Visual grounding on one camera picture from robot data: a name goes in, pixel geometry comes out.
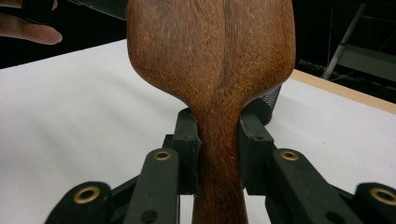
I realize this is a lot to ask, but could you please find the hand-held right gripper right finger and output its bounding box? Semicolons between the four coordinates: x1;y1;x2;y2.
237;110;276;196

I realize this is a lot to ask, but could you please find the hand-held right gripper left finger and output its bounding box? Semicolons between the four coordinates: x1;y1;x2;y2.
163;107;204;196

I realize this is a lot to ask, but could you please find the black mesh pen cup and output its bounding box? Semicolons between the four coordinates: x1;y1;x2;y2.
242;85;283;125

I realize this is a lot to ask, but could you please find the wooden hairbrush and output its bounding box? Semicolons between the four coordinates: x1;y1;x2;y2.
125;0;297;224

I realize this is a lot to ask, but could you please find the white table mat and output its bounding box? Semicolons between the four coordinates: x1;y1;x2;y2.
0;38;396;224

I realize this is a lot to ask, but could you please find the grey metal frame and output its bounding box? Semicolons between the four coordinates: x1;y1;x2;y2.
321;3;396;83

